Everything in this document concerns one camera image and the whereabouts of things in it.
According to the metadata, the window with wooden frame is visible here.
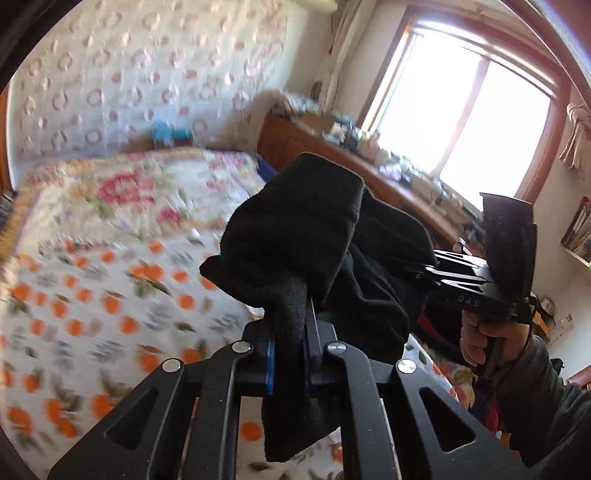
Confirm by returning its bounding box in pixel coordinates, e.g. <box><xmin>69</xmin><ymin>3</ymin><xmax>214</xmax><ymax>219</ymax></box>
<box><xmin>361</xmin><ymin>5</ymin><xmax>571</xmax><ymax>211</ymax></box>

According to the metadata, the dark blue blanket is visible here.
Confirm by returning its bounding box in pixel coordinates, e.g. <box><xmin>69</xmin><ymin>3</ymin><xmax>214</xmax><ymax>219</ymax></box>
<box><xmin>253</xmin><ymin>155</ymin><xmax>276</xmax><ymax>182</ymax></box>

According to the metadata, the white patterned wall curtain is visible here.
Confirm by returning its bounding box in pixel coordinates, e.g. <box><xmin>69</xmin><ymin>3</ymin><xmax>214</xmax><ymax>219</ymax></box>
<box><xmin>7</xmin><ymin>1</ymin><xmax>297</xmax><ymax>163</ymax></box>

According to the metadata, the orange floral bed sheet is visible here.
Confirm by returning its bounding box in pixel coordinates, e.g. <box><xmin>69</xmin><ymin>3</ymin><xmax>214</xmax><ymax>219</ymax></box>
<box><xmin>0</xmin><ymin>230</ymin><xmax>352</xmax><ymax>480</ymax></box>

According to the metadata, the clutter on sideboard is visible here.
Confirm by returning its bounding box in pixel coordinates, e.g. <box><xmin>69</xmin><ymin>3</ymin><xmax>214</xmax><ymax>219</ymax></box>
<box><xmin>267</xmin><ymin>90</ymin><xmax>483</xmax><ymax>235</ymax></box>

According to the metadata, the wall bookshelf with books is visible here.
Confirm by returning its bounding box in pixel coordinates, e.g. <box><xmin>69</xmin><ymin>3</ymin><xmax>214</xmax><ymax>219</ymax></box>
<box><xmin>561</xmin><ymin>196</ymin><xmax>591</xmax><ymax>268</ymax></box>

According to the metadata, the black t-shirt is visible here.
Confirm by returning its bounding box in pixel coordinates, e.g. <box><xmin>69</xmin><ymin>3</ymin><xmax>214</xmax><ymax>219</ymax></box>
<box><xmin>199</xmin><ymin>153</ymin><xmax>436</xmax><ymax>462</ymax></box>

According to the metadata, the grey sleeve forearm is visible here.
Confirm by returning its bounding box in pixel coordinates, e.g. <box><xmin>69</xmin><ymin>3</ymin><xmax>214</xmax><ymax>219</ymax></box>
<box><xmin>490</xmin><ymin>335</ymin><xmax>590</xmax><ymax>479</ymax></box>

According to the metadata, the cream tied curtain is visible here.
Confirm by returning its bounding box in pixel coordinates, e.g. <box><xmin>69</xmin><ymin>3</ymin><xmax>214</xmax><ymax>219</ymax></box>
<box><xmin>559</xmin><ymin>103</ymin><xmax>590</xmax><ymax>170</ymax></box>

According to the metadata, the pink floral quilt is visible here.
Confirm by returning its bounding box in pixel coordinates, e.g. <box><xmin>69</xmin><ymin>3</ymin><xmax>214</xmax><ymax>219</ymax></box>
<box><xmin>1</xmin><ymin>148</ymin><xmax>264</xmax><ymax>259</ymax></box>

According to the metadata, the right hand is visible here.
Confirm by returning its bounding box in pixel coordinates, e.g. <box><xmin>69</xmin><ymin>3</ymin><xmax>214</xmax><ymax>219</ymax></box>
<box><xmin>460</xmin><ymin>311</ymin><xmax>531</xmax><ymax>367</ymax></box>

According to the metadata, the blue toy on bed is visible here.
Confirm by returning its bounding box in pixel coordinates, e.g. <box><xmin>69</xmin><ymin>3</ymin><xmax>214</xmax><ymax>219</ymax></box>
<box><xmin>150</xmin><ymin>121</ymin><xmax>193</xmax><ymax>149</ymax></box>

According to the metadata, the wooden sideboard cabinet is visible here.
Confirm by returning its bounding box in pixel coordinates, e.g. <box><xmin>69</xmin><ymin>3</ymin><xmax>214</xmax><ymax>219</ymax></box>
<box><xmin>257</xmin><ymin>113</ymin><xmax>484</xmax><ymax>257</ymax></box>

